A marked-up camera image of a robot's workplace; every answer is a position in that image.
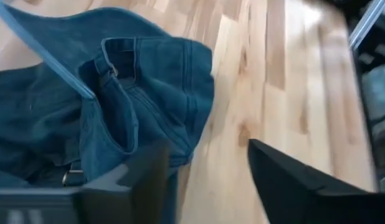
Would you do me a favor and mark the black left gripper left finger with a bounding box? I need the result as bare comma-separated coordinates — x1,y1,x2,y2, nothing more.
0,139,171,224

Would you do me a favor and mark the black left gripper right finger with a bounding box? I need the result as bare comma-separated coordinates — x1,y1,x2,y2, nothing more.
248,139,385,224

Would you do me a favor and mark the silver frame bracket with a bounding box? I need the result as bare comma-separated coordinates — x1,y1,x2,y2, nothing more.
349,0,385,50

